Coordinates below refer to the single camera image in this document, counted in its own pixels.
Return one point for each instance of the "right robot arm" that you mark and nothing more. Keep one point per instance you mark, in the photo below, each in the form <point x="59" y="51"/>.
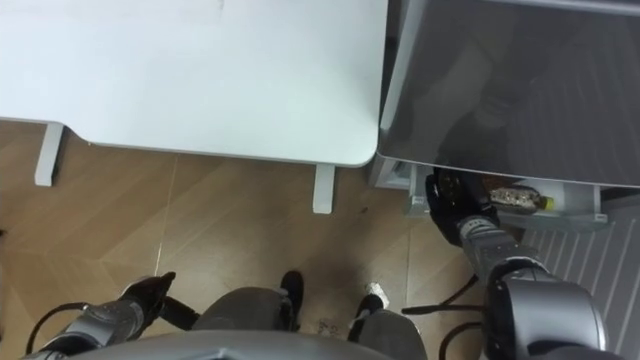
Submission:
<point x="540" y="310"/>

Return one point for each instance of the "grey fridge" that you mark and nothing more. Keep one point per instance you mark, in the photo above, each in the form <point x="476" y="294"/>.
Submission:
<point x="525" y="90"/>

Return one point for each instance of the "white desk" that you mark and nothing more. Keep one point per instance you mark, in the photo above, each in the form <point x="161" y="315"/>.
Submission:
<point x="200" y="75"/>

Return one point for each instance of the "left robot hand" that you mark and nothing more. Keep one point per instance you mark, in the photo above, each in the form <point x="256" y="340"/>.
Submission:
<point x="150" y="295"/>

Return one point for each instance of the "drink bottle with yellow cap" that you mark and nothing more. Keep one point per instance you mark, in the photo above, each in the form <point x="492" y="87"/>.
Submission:
<point x="517" y="198"/>

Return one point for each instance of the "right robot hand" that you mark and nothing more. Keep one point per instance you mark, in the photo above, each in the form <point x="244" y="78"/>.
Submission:
<point x="457" y="200"/>

